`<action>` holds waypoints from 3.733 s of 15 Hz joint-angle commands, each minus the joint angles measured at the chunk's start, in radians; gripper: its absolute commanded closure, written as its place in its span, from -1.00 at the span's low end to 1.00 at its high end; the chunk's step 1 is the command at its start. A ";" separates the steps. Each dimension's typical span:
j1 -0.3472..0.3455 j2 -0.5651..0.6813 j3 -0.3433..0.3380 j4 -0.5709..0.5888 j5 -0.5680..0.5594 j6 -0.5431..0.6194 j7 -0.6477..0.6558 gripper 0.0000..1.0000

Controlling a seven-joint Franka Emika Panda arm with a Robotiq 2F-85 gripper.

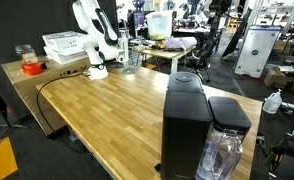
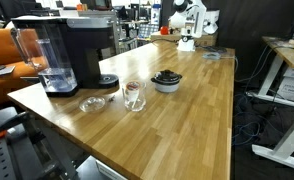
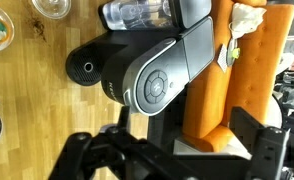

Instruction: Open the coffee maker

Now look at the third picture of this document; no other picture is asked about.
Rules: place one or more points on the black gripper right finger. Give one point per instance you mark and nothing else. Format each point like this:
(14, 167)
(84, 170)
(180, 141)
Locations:
(270, 150)

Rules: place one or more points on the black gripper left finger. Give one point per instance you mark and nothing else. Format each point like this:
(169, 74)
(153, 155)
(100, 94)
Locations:
(87, 153)

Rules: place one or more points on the black coffee maker body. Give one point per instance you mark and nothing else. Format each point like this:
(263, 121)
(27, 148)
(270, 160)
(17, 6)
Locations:
(97, 50)

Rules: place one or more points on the orange sofa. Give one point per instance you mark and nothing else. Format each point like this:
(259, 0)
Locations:
(250, 66)

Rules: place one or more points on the grey patterned card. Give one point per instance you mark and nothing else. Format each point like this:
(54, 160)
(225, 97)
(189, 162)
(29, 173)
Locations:
(222, 58)

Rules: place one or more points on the green grey small tool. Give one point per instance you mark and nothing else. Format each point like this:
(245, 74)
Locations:
(233, 53)

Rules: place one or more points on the white cloth bag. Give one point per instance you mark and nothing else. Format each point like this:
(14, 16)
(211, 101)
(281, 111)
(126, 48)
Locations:
(247, 18)

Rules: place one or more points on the clear glass lid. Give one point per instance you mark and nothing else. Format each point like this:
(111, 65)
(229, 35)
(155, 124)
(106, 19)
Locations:
(52, 6)

